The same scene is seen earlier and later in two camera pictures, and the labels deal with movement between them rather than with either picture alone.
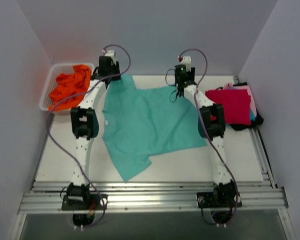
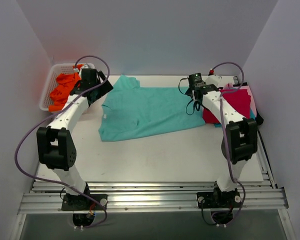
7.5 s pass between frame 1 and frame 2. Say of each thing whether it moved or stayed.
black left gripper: moved
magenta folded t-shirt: stayed
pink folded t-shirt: stayed
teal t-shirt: moved
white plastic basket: stayed
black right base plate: stayed
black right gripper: moved
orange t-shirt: stayed
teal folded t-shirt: stayed
